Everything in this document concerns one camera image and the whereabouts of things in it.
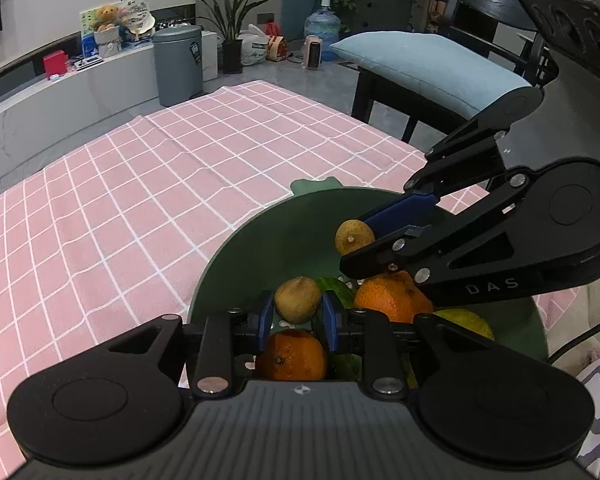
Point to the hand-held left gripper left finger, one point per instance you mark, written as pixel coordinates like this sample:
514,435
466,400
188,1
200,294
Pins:
266,320

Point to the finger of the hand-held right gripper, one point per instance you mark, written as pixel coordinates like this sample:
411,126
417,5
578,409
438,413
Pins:
380,257
405,210

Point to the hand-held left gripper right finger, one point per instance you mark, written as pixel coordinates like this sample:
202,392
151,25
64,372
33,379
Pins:
331,322

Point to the green cucumber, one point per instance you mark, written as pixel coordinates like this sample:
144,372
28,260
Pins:
344,295

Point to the small brown longan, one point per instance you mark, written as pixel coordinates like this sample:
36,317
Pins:
296,300
350,237

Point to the orange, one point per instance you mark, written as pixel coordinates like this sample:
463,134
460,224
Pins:
292,360
385,300

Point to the green colander bowl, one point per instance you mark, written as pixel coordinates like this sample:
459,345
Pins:
260,250

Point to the light blue cushion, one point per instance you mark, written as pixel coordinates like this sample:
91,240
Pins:
430,70

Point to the small pink heater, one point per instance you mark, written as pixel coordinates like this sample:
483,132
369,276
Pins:
312,52

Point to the pink checkered tablecloth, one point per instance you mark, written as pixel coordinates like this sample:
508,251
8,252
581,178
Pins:
105,210

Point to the blue water jug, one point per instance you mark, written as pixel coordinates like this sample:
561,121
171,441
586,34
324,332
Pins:
322,25

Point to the red gift bag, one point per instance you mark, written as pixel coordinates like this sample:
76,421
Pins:
277,49

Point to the white plastic bag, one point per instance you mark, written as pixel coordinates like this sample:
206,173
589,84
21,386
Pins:
252,50

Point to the tall leafy potted plant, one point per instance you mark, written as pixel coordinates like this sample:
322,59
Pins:
232,57

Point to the grey-blue trash can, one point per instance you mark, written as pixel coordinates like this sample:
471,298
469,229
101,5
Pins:
177,70

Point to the white long media console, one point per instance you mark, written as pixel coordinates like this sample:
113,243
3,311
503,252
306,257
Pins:
80,95

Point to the small flat white device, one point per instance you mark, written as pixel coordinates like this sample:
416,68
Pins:
87,62

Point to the grey fabric basket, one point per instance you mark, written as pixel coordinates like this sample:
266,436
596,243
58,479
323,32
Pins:
109,42

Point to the white hand fan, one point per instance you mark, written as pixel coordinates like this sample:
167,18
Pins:
140,22

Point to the small red box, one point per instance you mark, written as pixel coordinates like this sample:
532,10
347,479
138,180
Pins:
55,65

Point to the brown teddy bear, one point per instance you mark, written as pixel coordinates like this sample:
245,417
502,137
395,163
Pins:
107,15

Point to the colourful picture board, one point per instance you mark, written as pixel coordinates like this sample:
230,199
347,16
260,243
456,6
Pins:
87,22

